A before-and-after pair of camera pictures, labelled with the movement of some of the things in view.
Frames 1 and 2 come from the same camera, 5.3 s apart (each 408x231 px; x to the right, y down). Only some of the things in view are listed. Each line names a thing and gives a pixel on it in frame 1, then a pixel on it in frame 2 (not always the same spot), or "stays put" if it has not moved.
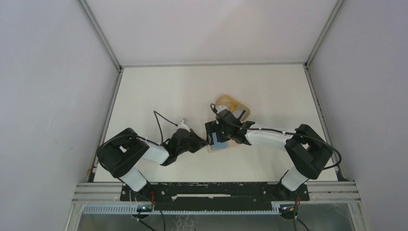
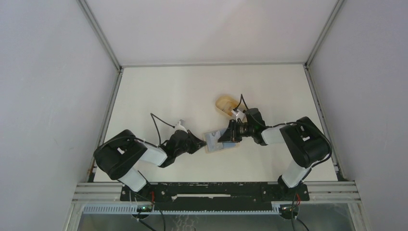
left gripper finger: (198, 142) stays put
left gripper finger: (192, 147) stays put
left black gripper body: (180, 150) stays put
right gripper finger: (210, 127) to (230, 135)
